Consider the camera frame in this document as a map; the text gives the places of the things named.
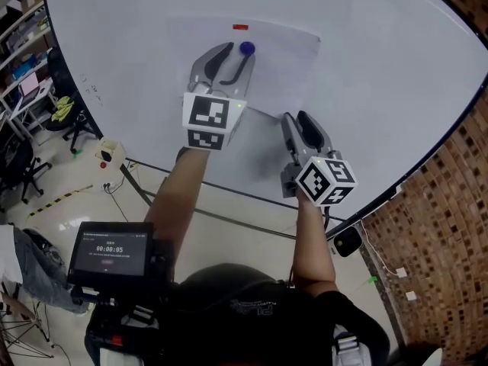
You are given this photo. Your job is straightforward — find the black floor cable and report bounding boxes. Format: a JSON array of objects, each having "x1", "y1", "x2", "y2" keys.
[{"x1": 104, "y1": 160, "x2": 140, "y2": 223}]

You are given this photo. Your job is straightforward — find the large white whiteboard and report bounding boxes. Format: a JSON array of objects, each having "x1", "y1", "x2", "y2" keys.
[{"x1": 42, "y1": 0, "x2": 488, "y2": 239}]

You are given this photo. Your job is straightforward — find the white camera with black lens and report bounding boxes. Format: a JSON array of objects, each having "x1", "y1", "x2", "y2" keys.
[{"x1": 329, "y1": 225, "x2": 364, "y2": 259}]

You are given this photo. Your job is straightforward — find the person's black shirt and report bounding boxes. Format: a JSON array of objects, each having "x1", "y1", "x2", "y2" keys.
[{"x1": 162, "y1": 263, "x2": 390, "y2": 366}]

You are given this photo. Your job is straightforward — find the white cable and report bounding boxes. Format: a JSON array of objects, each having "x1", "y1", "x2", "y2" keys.
[{"x1": 360, "y1": 225, "x2": 398, "y2": 278}]

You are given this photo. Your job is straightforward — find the person's left forearm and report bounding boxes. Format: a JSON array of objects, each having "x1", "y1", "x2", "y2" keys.
[{"x1": 143, "y1": 146, "x2": 211, "y2": 268}]

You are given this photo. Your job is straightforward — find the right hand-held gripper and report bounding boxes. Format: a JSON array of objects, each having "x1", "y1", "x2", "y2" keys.
[{"x1": 280, "y1": 110, "x2": 359, "y2": 208}]

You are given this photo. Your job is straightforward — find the white storage shelf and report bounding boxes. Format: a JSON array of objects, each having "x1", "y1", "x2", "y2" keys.
[{"x1": 0, "y1": 0, "x2": 59, "y2": 91}]

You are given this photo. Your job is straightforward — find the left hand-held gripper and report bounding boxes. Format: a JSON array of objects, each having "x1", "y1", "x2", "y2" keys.
[{"x1": 181, "y1": 41, "x2": 257, "y2": 152}]

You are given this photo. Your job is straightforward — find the white sheet of paper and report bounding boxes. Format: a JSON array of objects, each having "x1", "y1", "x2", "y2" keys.
[{"x1": 166, "y1": 15, "x2": 323, "y2": 124}]

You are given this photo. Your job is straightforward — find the black chest-mounted screen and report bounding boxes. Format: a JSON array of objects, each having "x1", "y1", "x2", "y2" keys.
[{"x1": 66, "y1": 221, "x2": 156, "y2": 288}]

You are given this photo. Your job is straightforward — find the grey backpack strap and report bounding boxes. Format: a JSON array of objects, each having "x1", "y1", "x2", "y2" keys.
[{"x1": 330, "y1": 326, "x2": 371, "y2": 366}]

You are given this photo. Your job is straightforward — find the black office chair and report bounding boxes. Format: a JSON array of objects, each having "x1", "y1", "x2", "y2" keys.
[
  {"x1": 0, "y1": 137, "x2": 53, "y2": 206},
  {"x1": 44, "y1": 47, "x2": 101, "y2": 155}
]

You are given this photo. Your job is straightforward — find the yellow-green cloth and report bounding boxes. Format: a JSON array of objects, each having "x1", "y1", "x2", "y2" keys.
[{"x1": 50, "y1": 95, "x2": 76, "y2": 122}]

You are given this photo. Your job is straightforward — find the yellow black hazard tape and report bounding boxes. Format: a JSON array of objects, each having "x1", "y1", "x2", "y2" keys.
[{"x1": 27, "y1": 184, "x2": 95, "y2": 218}]

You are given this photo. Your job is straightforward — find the pink box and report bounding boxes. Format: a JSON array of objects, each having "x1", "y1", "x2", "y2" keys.
[{"x1": 18, "y1": 72, "x2": 41, "y2": 99}]

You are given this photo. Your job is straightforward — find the person's right forearm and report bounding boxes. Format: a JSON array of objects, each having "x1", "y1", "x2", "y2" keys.
[{"x1": 291, "y1": 191, "x2": 341, "y2": 297}]

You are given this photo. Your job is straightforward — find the beige box with red button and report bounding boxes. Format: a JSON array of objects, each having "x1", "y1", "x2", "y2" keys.
[{"x1": 94, "y1": 136, "x2": 127, "y2": 172}]

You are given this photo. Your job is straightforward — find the brown cardboard box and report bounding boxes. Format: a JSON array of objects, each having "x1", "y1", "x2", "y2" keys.
[{"x1": 20, "y1": 0, "x2": 50, "y2": 14}]

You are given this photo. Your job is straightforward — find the white table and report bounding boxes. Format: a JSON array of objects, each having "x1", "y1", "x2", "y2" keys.
[{"x1": 0, "y1": 84, "x2": 59, "y2": 140}]

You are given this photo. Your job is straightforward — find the black chest rig mount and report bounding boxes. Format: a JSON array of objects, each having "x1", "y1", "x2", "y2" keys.
[{"x1": 70, "y1": 238, "x2": 176, "y2": 366}]

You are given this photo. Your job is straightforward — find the blue box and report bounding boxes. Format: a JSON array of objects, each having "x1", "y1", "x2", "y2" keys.
[{"x1": 11, "y1": 59, "x2": 50, "y2": 82}]

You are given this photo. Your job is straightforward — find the black wire chair legs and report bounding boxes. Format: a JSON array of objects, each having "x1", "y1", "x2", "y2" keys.
[{"x1": 0, "y1": 290, "x2": 55, "y2": 359}]

